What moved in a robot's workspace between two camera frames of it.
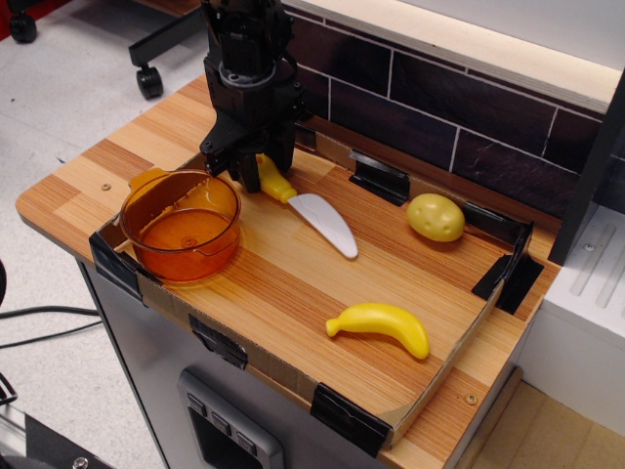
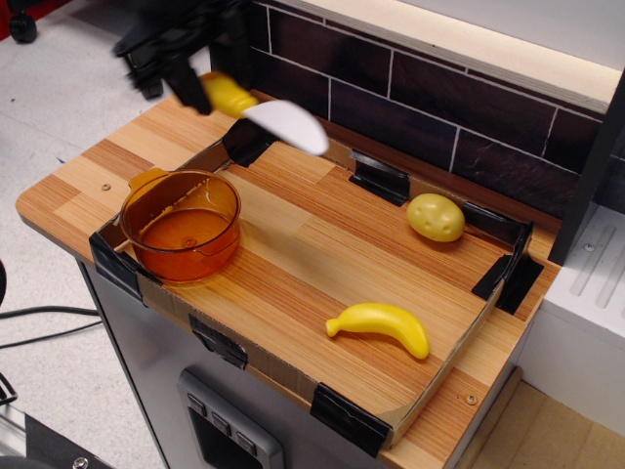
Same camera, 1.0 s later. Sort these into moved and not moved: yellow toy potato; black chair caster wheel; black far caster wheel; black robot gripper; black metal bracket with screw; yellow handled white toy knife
Moved: yellow handled white toy knife; black robot gripper
Not moved: yellow toy potato; black metal bracket with screw; black far caster wheel; black chair caster wheel
